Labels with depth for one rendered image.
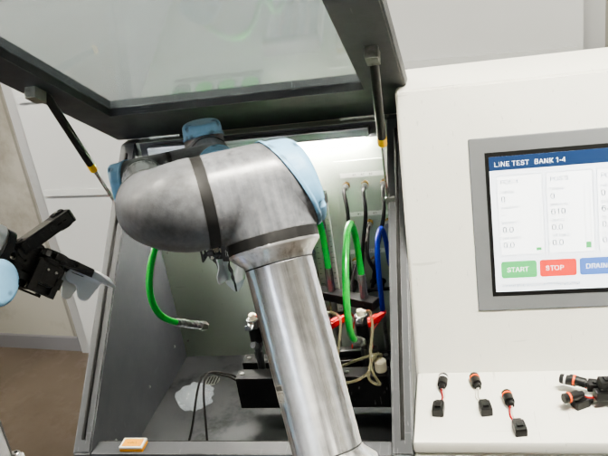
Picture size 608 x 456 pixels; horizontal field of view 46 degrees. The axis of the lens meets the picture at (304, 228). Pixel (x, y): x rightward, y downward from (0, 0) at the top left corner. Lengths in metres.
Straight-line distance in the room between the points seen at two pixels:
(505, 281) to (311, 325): 0.71
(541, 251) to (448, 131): 0.30
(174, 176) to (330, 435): 0.35
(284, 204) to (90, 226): 2.75
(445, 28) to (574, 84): 1.27
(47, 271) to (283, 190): 0.62
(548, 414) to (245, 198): 0.81
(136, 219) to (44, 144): 2.66
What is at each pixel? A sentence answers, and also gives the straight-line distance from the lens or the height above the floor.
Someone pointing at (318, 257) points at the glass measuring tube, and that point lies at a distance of 1.79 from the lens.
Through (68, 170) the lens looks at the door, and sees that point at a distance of 3.50.
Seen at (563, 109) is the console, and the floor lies 1.48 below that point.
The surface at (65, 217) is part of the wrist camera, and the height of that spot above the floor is 1.45.
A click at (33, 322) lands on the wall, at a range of 4.16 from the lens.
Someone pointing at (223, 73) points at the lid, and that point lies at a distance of 1.44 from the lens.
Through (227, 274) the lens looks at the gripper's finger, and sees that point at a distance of 1.49.
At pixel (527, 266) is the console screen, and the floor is 1.19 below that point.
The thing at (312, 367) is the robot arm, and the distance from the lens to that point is 0.85.
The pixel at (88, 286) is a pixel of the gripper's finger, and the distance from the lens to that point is 1.37.
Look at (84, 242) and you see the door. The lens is 3.62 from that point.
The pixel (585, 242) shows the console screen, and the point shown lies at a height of 1.23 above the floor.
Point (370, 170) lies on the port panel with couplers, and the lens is 1.70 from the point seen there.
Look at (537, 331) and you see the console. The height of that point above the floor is 1.06.
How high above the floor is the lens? 1.86
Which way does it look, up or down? 22 degrees down
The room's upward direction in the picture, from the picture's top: 9 degrees counter-clockwise
